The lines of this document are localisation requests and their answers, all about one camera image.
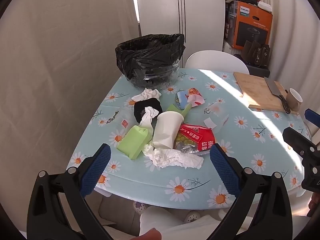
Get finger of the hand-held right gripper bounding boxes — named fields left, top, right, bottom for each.
left=304, top=108, right=320, bottom=125
left=282, top=127, right=320, bottom=157

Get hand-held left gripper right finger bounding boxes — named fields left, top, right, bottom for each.
left=209, top=144, right=293, bottom=240

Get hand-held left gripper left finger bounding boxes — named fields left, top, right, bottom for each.
left=26, top=143, right=112, bottom=240

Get red snack packet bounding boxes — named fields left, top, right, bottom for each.
left=174, top=124, right=216, bottom=156

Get clear plastic wrapper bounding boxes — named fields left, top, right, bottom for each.
left=214, top=114, right=229, bottom=133

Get white paper scrap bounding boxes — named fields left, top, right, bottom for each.
left=203, top=117, right=217, bottom=129

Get clear wrapper with red label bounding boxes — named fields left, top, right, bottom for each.
left=117, top=105, right=137, bottom=130

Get long white tissue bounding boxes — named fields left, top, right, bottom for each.
left=144, top=144, right=205, bottom=169

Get white paper cup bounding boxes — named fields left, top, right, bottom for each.
left=152, top=111, right=185, bottom=150

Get twisted white tissue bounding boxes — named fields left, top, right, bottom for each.
left=138, top=106, right=160, bottom=133

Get green paper piece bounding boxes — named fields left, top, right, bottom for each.
left=165, top=103, right=192, bottom=117

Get colourful picture wrapper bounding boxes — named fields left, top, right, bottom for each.
left=174, top=87, right=206, bottom=108

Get small white tissue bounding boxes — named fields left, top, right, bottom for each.
left=131, top=88, right=162, bottom=102

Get clear plastic bin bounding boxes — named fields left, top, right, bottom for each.
left=129, top=59, right=181, bottom=91

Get bin with black bag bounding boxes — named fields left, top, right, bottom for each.
left=115, top=33, right=186, bottom=82

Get person's left hand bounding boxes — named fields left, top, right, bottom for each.
left=138, top=229, right=162, bottom=240

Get beige mug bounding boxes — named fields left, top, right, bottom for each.
left=286, top=88, right=303, bottom=112

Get cleaver knife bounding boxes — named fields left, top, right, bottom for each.
left=264, top=77, right=291, bottom=115

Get daisy print blue tablecloth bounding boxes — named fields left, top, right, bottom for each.
left=66, top=67, right=314, bottom=209

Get white dotted slipper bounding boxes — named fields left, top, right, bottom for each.
left=184, top=210, right=201, bottom=223
left=132, top=200, right=148, bottom=213

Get wooden cutting board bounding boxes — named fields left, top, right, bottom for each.
left=233, top=71, right=300, bottom=112

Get dark storage box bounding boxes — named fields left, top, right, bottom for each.
left=247, top=65, right=271, bottom=78

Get beige curtain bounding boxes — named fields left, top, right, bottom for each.
left=244, top=0, right=320, bottom=120
left=0, top=0, right=140, bottom=230

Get person's legs in white pants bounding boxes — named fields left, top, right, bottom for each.
left=139, top=206, right=253, bottom=240

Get brown handbag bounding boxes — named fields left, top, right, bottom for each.
left=241, top=40, right=271, bottom=68

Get white chair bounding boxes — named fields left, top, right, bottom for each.
left=184, top=51, right=250, bottom=75

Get orange cardboard box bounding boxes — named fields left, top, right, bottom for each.
left=224, top=0, right=273, bottom=49

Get small white box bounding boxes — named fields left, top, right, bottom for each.
left=257, top=1, right=273, bottom=13

